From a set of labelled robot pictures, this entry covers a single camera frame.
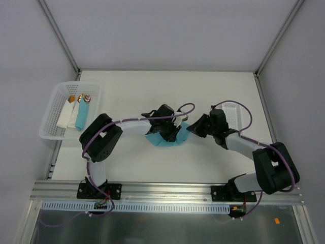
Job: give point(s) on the gold spoon in basket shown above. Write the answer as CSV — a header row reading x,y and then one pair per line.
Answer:
x,y
81,96

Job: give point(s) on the left aluminium frame post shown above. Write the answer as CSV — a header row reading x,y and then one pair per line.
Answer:
x,y
58,34

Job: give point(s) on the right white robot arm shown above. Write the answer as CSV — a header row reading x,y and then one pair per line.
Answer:
x,y
274,167

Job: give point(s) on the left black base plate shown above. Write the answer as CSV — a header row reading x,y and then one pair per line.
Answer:
x,y
87,191

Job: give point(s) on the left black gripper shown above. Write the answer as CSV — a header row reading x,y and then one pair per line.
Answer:
x,y
168,135

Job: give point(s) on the middle white rolled napkin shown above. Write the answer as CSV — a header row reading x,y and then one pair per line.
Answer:
x,y
73,117

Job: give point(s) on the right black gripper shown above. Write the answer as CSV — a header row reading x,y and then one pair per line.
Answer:
x,y
203,124

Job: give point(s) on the right aluminium frame post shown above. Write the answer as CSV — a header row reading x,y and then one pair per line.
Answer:
x,y
280,34

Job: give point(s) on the left white rolled napkin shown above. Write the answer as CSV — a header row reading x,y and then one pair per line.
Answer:
x,y
65,115

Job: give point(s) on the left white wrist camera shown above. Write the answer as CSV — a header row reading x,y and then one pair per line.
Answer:
x,y
179,118

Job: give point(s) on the blue paper napkin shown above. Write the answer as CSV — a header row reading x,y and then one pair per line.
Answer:
x,y
177,141

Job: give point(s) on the aluminium mounting rail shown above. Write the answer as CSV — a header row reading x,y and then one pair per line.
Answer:
x,y
154,192

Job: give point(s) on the white rolled napkin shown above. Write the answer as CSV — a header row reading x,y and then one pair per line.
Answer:
x,y
73,117
65,115

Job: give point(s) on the aluminium frame post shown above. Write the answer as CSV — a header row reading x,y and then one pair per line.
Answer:
x,y
58,34
280,34

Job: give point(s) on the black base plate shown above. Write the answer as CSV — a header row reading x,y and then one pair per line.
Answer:
x,y
228,193
87,191

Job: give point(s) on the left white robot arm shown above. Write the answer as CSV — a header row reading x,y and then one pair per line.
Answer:
x,y
101,137

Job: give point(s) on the right white plastic tray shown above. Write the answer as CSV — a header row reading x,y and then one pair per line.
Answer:
x,y
233,115

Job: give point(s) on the white slotted cable duct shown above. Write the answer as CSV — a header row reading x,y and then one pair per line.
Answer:
x,y
223,209

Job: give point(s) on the orange utensil tip in basket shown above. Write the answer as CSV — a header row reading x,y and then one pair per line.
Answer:
x,y
71,99

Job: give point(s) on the rolled blue napkin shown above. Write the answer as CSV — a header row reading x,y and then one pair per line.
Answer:
x,y
82,115

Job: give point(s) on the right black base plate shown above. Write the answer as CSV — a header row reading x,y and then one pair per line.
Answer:
x,y
228,193

